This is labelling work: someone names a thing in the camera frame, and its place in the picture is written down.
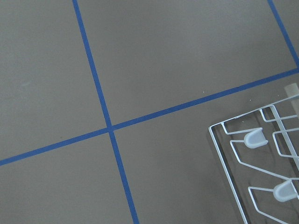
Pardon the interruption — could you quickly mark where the white wire cup holder rack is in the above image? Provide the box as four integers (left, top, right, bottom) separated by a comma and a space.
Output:
208, 83, 299, 224

